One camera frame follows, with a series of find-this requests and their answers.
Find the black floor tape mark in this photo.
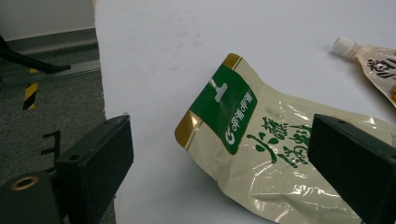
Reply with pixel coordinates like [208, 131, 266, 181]
[40, 129, 62, 157]

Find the beige and green snack packet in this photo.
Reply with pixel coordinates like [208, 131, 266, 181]
[174, 52, 396, 224]

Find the aluminium floor rail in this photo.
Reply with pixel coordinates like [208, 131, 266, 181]
[0, 59, 102, 91]

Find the yellow and black tape strip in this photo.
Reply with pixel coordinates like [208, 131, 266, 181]
[21, 68, 40, 111]

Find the white table sheet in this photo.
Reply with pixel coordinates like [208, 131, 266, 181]
[92, 0, 396, 224]

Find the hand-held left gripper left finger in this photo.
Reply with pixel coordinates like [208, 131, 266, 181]
[55, 113, 134, 224]

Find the black metal stand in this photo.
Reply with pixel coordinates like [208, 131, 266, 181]
[0, 33, 71, 76]

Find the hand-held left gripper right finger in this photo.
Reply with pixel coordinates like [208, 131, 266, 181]
[306, 113, 396, 224]

